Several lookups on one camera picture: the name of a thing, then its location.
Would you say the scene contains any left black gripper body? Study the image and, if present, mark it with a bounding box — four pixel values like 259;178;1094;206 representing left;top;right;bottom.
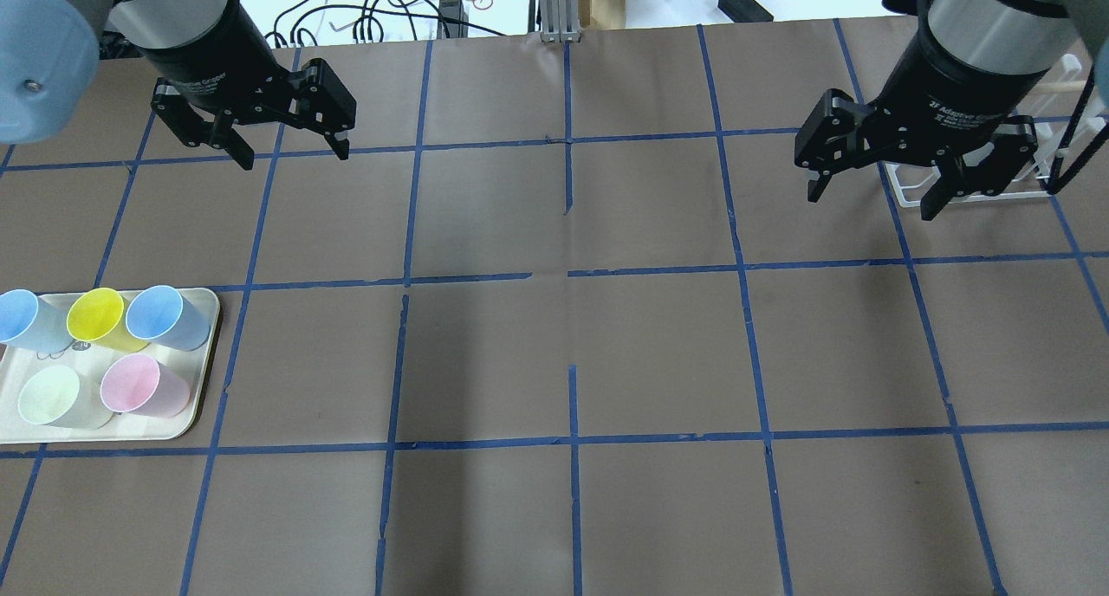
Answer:
139;24;293;127

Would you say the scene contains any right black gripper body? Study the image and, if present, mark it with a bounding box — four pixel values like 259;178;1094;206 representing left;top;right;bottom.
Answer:
866;41;1046;166

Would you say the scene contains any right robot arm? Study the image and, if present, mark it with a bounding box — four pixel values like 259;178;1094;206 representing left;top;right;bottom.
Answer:
794;0;1106;221

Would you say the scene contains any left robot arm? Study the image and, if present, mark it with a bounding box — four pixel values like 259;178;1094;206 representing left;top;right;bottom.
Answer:
1;0;357;170

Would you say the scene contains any light blue cup middle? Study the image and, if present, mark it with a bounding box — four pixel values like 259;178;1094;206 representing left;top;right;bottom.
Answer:
124;285;211;351

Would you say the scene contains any light blue cup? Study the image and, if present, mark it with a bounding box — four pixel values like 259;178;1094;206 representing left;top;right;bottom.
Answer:
124;285;211;351
1;289;73;355

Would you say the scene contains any yellow cup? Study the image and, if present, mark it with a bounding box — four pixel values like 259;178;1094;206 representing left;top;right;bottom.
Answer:
67;287;150;353

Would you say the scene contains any light blue cup outer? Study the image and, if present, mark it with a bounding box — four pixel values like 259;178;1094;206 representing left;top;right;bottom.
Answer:
1;289;73;355

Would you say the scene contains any pink cup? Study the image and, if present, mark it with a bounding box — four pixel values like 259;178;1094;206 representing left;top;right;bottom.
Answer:
100;353;191;418

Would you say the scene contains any pale green cup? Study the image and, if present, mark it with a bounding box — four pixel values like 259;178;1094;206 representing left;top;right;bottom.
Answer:
17;366;114;430

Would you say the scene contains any black power adapter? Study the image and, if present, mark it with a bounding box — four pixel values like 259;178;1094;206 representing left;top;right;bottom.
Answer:
718;0;774;23

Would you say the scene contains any cream plastic tray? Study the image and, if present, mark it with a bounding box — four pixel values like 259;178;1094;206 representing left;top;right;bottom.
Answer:
0;287;221;444

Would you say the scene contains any white wire cup rack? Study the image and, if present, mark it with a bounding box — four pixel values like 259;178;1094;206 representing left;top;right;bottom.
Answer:
882;49;1090;208

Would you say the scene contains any aluminium frame post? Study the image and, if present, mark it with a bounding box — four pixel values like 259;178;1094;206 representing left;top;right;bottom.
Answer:
535;0;581;43

